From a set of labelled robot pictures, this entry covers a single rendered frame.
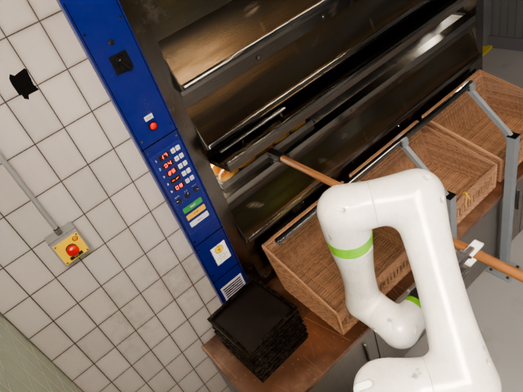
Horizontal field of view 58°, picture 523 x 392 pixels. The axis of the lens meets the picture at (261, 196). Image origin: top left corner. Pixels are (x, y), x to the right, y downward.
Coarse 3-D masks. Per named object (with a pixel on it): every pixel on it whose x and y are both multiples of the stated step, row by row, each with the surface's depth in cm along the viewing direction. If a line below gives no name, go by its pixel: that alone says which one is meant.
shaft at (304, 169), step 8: (280, 160) 208; (288, 160) 204; (296, 168) 201; (304, 168) 197; (312, 176) 194; (320, 176) 191; (328, 184) 187; (336, 184) 184; (456, 240) 148; (456, 248) 148; (464, 248) 146; (480, 256) 142; (488, 256) 141; (488, 264) 141; (496, 264) 138; (504, 264) 137; (504, 272) 137; (512, 272) 135; (520, 272) 134; (520, 280) 134
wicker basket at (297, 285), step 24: (288, 240) 229; (312, 240) 237; (384, 240) 238; (288, 264) 231; (312, 264) 239; (336, 264) 235; (384, 264) 227; (408, 264) 218; (288, 288) 229; (312, 288) 228; (336, 288) 224; (384, 288) 212; (336, 312) 198
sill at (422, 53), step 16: (464, 16) 266; (448, 32) 257; (432, 48) 251; (400, 64) 246; (416, 64) 248; (384, 80) 238; (352, 96) 235; (368, 96) 234; (336, 112) 228; (352, 112) 231; (320, 128) 222; (288, 144) 219; (304, 144) 219; (272, 160) 213; (256, 176) 208; (224, 192) 205; (240, 192) 205
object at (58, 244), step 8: (72, 224) 160; (64, 232) 158; (72, 232) 157; (48, 240) 156; (56, 240) 155; (64, 240) 155; (72, 240) 157; (80, 240) 159; (56, 248) 155; (64, 248) 156; (80, 248) 160; (88, 248) 162; (64, 256) 157; (80, 256) 162; (64, 264) 159
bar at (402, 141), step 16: (480, 96) 218; (432, 112) 208; (416, 128) 203; (400, 144) 200; (512, 144) 217; (416, 160) 201; (512, 160) 222; (352, 176) 191; (512, 176) 227; (448, 192) 200; (512, 192) 235; (448, 208) 201; (512, 208) 243; (304, 224) 180; (512, 224) 251; (496, 272) 274
